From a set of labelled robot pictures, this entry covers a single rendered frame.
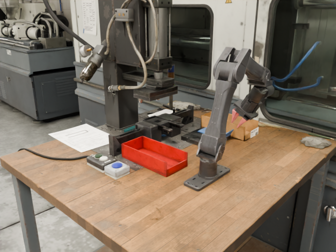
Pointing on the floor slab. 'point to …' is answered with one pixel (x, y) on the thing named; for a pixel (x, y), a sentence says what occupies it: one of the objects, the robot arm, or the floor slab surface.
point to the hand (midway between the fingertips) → (235, 123)
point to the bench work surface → (175, 195)
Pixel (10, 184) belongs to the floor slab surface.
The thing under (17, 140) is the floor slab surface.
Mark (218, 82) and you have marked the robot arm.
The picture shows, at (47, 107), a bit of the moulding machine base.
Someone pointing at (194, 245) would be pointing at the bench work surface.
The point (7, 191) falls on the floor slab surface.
